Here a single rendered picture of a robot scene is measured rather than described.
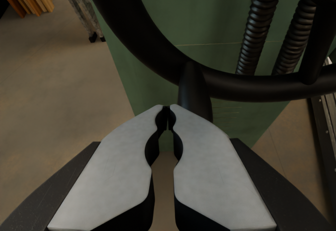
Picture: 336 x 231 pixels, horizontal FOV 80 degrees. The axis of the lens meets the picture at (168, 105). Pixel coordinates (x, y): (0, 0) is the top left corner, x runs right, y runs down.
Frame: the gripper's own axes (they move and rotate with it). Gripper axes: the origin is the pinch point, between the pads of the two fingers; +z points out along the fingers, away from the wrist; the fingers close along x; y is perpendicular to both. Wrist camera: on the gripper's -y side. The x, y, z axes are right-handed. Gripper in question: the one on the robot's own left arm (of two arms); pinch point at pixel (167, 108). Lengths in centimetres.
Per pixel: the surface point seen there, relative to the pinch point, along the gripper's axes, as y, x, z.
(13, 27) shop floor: 7, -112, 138
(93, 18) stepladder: 2, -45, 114
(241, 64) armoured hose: 1.7, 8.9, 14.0
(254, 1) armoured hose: -5.4, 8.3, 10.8
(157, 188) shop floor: 60, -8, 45
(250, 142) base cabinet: 45, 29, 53
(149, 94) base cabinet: 15.4, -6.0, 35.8
